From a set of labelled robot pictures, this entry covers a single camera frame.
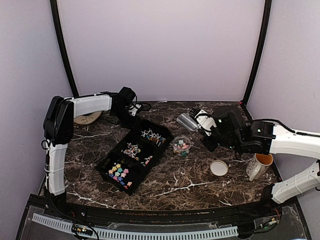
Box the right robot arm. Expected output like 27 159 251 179
193 106 320 217

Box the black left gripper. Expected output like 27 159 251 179
112 106 142 132

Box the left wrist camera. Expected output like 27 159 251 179
127 103 142 117

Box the metal candy scoop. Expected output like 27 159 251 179
176 113 199 132

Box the white slotted cable duct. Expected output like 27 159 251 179
31 213 239 240

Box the round wooden coaster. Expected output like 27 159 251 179
73 111 102 125

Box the black camera cable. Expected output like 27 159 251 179
129 93 152 112

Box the clear plastic cup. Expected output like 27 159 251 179
172 135 192 157

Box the black three-compartment candy tray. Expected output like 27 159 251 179
95 119 173 196

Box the black frame post right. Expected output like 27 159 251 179
241 0 272 109

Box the white ceramic mug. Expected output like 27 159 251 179
246 153 274 182

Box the black frame post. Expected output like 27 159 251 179
49 0 79 97
241 0 272 109

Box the black frame post left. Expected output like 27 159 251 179
49 0 79 97

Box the white round lid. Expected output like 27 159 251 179
210 160 229 177

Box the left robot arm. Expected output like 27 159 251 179
42 86 141 196

